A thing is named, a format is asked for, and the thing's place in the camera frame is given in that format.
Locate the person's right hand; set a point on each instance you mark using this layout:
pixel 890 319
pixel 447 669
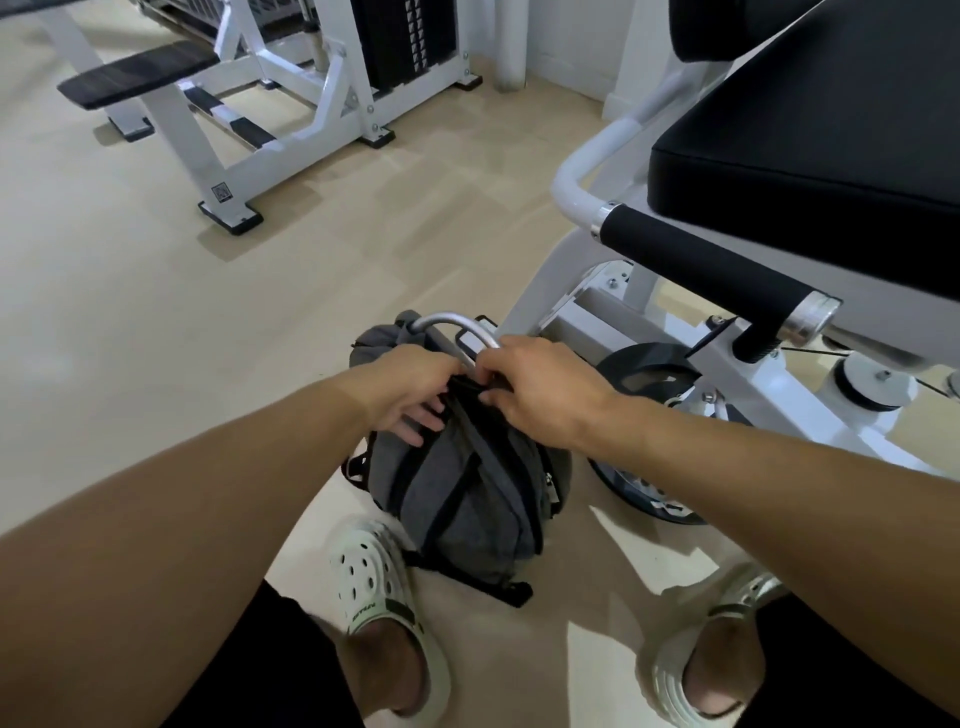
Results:
pixel 555 397

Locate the person's left hand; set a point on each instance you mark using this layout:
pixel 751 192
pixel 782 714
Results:
pixel 405 382

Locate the grey backpack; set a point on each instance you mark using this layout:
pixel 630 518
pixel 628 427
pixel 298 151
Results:
pixel 465 495

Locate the person's right forearm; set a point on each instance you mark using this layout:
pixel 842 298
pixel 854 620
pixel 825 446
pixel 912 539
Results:
pixel 810 525

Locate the person's left forearm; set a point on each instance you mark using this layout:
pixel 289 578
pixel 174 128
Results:
pixel 165 540

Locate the person's white left shoe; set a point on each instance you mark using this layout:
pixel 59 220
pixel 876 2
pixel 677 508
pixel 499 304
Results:
pixel 367 570

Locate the person's white shoe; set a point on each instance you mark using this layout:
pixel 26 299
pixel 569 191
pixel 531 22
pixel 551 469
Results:
pixel 660 675
pixel 367 570

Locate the person's white right shoe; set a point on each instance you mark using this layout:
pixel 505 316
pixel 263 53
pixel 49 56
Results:
pixel 660 675

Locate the person's black shorts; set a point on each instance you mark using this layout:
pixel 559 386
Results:
pixel 255 660

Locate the black weight stack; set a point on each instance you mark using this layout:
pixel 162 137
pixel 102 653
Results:
pixel 397 41

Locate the white vertical pipe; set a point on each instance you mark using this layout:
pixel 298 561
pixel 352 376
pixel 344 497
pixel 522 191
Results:
pixel 511 45

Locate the black seat pad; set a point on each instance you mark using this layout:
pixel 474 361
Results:
pixel 825 150

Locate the black backrest pad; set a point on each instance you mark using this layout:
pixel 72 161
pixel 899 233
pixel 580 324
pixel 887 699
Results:
pixel 720 26

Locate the black bench pad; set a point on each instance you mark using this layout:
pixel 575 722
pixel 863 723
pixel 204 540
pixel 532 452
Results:
pixel 135 75

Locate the grey metal railing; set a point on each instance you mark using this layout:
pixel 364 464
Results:
pixel 195 15

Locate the white weight machine frame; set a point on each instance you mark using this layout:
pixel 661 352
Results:
pixel 315 127

